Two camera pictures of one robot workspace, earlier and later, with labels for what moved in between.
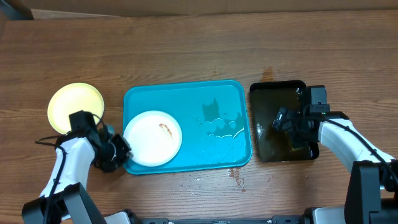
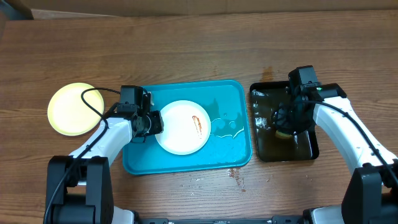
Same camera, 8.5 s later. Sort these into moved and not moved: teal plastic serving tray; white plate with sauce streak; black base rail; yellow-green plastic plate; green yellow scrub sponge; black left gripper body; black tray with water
Moved: black left gripper body; white plate with sauce streak; green yellow scrub sponge
Not moved: black base rail; teal plastic serving tray; black tray with water; yellow-green plastic plate
